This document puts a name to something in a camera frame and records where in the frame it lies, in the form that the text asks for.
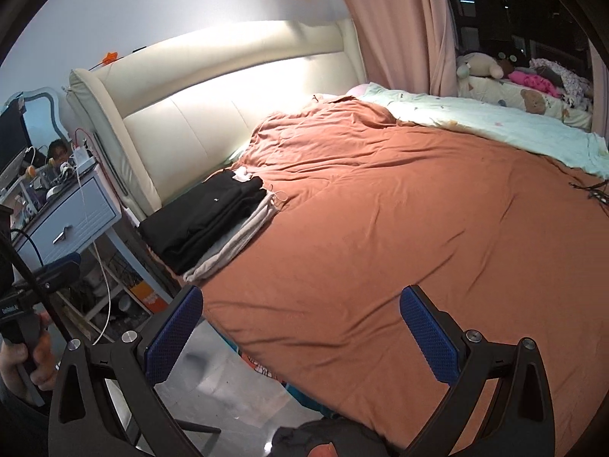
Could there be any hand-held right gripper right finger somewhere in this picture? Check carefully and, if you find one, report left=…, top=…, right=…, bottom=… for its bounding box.
left=399, top=284, right=557, bottom=457

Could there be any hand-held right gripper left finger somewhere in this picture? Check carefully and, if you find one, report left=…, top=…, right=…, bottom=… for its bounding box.
left=48, top=284, right=205, bottom=457

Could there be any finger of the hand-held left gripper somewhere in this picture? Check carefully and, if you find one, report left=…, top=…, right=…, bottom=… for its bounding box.
left=31, top=252, right=83, bottom=294

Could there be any black polo shirt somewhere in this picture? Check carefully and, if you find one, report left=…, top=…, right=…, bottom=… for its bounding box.
left=138, top=169, right=268, bottom=253

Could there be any person's left forearm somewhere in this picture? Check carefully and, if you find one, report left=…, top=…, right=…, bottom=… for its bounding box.
left=0, top=388, right=51, bottom=457

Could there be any person's left hand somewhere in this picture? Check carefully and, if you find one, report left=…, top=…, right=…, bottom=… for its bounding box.
left=0, top=313, right=61, bottom=399

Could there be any orange box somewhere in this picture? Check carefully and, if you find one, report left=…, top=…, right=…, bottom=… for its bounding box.
left=131, top=280, right=166, bottom=316

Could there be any blue nightstand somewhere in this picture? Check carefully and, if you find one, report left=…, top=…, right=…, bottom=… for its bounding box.
left=10, top=162, right=160, bottom=341

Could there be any colourful printed bag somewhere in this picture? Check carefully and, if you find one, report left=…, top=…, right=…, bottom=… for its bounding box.
left=235, top=350, right=305, bottom=403

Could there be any folded black garment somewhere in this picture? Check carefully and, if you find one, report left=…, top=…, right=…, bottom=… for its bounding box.
left=159, top=209, right=272, bottom=275

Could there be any folded grey garment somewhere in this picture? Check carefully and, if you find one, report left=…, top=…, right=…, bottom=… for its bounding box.
left=182, top=193, right=282, bottom=283

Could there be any orange bed sheet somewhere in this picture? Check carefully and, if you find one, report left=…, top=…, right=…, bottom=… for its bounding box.
left=195, top=95, right=609, bottom=457

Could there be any white charger box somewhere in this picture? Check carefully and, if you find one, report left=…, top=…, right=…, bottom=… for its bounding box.
left=71, top=150, right=99, bottom=173

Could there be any dark screen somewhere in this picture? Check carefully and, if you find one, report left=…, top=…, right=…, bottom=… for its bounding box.
left=0, top=107, right=29, bottom=174

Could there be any blue framed mirror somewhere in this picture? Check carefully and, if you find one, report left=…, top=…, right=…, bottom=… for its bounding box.
left=0, top=86, right=71, bottom=177

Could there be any dark cloth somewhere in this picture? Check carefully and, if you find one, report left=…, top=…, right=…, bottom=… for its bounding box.
left=271, top=416, right=397, bottom=457

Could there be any pale green quilt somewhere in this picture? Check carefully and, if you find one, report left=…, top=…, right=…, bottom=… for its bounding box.
left=357, top=82, right=609, bottom=182

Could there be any cream padded headboard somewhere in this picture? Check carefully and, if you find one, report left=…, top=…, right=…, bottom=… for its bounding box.
left=69, top=19, right=360, bottom=224

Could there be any bear print pillow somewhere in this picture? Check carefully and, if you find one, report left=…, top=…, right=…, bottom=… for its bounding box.
left=457, top=74, right=593, bottom=129

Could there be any pink cloth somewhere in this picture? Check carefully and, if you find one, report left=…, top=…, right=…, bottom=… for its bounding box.
left=507, top=69, right=562, bottom=98

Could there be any cream plush toy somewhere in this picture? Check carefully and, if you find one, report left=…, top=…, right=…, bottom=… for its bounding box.
left=456, top=51, right=517, bottom=81

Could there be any black white patterned cloth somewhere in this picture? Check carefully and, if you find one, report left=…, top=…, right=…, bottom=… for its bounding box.
left=528, top=57, right=593, bottom=105

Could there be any pink curtain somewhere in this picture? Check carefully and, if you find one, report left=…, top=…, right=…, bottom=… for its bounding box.
left=587, top=40, right=609, bottom=131
left=328, top=0, right=460, bottom=97

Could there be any dark window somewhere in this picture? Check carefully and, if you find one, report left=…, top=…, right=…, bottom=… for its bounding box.
left=438, top=0, right=591, bottom=73

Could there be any thick black cable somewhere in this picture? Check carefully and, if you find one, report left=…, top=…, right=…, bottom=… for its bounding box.
left=0, top=228, right=74, bottom=346

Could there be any white cable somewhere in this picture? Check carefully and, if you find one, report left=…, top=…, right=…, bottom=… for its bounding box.
left=76, top=171, right=116, bottom=346

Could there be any red cable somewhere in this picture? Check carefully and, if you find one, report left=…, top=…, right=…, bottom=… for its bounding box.
left=71, top=128, right=125, bottom=211

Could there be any tangle of black cords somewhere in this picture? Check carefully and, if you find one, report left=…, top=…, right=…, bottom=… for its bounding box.
left=568, top=178, right=609, bottom=205

